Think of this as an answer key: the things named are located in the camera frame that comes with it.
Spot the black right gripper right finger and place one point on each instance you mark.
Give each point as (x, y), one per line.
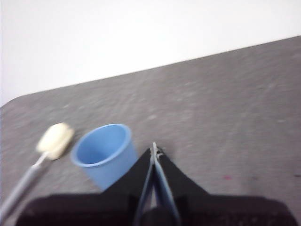
(211, 208)

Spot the blue ribbed plastic cup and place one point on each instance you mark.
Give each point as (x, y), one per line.
(110, 169)

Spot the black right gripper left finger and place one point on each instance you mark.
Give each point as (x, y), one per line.
(113, 208)

